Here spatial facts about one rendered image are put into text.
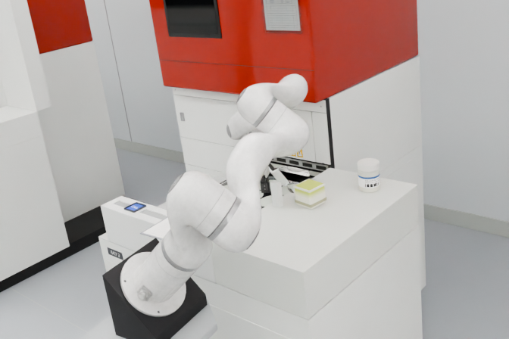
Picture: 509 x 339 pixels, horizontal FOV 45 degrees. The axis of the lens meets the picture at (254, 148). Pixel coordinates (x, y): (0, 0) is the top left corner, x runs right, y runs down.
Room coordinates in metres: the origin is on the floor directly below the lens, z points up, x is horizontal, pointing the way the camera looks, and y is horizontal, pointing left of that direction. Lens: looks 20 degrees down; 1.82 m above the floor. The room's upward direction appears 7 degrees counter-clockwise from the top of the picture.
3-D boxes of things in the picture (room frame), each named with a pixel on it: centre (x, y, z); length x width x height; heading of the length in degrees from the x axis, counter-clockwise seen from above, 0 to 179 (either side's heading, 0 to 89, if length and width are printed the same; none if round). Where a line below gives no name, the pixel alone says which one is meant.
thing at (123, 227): (1.87, 0.34, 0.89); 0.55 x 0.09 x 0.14; 46
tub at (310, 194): (1.81, -0.16, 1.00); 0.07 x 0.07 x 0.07; 38
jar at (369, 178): (1.87, -0.36, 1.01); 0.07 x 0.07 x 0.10
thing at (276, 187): (1.84, -0.06, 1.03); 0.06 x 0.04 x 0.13; 136
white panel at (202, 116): (2.38, 0.02, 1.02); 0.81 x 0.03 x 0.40; 46
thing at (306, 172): (2.25, -0.10, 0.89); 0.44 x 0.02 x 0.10; 46
